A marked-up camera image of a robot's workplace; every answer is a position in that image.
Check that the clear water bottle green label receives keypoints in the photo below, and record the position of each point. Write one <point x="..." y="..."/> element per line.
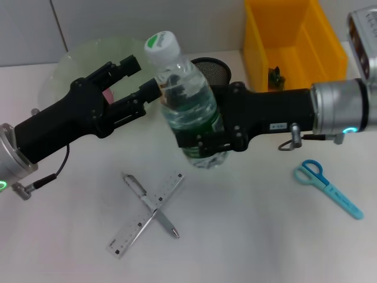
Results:
<point x="182" y="88"/>

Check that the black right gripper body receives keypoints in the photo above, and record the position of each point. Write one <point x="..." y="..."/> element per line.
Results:
<point x="271" y="112"/>

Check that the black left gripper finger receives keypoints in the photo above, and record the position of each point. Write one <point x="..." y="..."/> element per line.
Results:
<point x="126" y="66"/>
<point x="138" y="98"/>

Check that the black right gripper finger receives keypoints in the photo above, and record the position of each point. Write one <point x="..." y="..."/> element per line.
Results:
<point x="209" y="143"/>
<point x="221" y="92"/>

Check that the green translucent fruit plate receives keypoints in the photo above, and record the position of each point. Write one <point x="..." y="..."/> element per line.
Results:
<point x="76" y="62"/>

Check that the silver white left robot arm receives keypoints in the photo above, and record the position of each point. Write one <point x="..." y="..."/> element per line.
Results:
<point x="11" y="153"/>

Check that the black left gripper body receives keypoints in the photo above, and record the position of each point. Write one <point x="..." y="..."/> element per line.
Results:
<point x="64" y="118"/>

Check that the yellow plastic bin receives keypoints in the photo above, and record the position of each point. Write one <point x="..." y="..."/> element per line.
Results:
<point x="312" y="44"/>

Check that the blue scissors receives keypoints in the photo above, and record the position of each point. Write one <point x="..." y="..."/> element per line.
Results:
<point x="335" y="193"/>

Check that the black mesh pen holder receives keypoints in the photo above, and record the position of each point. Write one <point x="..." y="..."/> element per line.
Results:
<point x="215" y="70"/>

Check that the silver pen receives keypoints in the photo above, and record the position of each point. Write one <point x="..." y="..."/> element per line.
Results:
<point x="135" y="187"/>

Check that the pink peach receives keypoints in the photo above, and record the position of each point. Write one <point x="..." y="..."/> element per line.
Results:
<point x="108" y="95"/>

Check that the transparent plastic ruler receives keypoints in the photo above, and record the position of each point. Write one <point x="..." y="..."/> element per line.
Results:
<point x="132" y="230"/>

